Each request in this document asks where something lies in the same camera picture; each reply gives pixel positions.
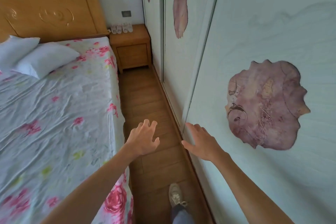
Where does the grey trouser leg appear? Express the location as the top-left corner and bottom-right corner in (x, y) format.
(172, 204), (196, 224)

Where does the white pillow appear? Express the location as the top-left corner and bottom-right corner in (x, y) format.
(12, 42), (81, 79)
(0, 35), (40, 74)

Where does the person's left hand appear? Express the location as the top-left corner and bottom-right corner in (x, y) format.
(125, 119), (160, 157)

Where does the wooden nightstand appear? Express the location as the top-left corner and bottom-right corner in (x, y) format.
(109, 24), (153, 74)

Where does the person's left forearm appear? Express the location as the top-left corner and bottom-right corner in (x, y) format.
(41, 145), (137, 224)

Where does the floral bed sheet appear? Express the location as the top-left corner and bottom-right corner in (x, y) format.
(0, 36), (134, 224)

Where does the person's right hand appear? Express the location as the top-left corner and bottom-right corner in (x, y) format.
(181, 123), (226, 163)

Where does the person's right forearm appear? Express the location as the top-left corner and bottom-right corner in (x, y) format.
(209, 151), (295, 224)

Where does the beige sneaker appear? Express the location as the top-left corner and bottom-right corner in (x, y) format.
(168, 183), (188, 209)

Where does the wooden bed headboard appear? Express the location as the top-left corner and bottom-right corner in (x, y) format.
(0, 0), (110, 43)

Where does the white wardrobe sliding door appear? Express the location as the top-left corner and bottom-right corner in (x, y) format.
(139, 0), (165, 81)
(162, 0), (225, 130)
(183, 0), (336, 224)

